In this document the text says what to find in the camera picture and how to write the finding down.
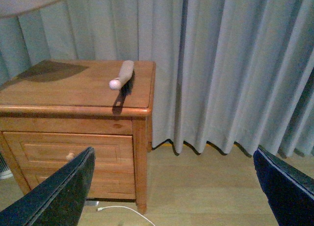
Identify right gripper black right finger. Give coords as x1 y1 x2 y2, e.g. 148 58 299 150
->
253 148 314 226

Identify white charging cable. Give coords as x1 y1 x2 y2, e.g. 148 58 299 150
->
97 205 156 226

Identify white hand brush black bristles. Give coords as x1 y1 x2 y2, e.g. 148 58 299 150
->
109 60 135 95

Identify wooden nightstand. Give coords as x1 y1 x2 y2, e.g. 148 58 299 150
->
0 60 156 213

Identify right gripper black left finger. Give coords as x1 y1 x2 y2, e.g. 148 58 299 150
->
0 147 95 226

